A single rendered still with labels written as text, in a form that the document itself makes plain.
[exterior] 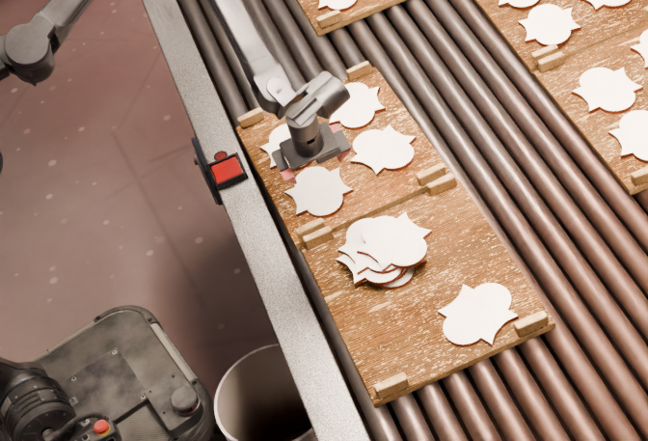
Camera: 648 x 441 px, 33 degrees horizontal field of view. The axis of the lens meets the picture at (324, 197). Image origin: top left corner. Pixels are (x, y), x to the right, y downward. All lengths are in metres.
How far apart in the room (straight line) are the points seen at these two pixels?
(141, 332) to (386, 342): 1.25
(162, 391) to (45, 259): 1.03
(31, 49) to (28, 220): 2.03
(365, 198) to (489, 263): 0.32
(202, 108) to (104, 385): 0.85
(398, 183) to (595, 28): 0.59
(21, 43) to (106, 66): 2.48
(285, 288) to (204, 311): 1.27
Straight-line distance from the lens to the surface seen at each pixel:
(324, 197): 2.26
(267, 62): 2.02
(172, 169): 3.90
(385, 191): 2.25
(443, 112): 2.41
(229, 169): 2.42
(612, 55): 2.46
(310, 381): 2.02
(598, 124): 2.30
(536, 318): 1.96
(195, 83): 2.70
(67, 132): 4.26
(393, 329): 2.02
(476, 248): 2.11
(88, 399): 3.04
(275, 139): 2.42
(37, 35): 2.02
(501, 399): 1.93
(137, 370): 3.06
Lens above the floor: 2.54
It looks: 45 degrees down
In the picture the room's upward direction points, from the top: 19 degrees counter-clockwise
